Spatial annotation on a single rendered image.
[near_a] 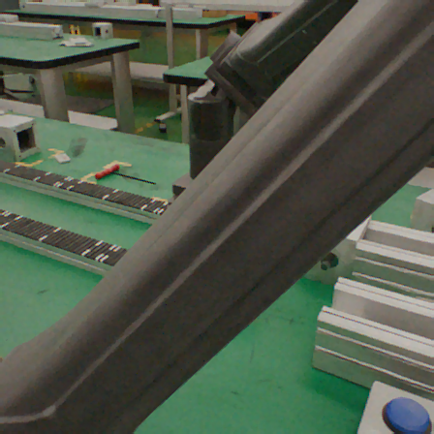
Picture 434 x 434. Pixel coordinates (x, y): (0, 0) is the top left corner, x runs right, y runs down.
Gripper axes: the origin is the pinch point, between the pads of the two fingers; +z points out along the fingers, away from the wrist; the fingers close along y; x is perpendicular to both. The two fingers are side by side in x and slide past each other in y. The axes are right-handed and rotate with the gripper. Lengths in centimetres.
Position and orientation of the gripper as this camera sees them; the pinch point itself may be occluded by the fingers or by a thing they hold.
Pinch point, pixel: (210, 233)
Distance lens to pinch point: 67.4
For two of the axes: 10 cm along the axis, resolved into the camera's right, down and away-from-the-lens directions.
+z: 0.0, 8.8, 4.8
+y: 4.6, -4.2, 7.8
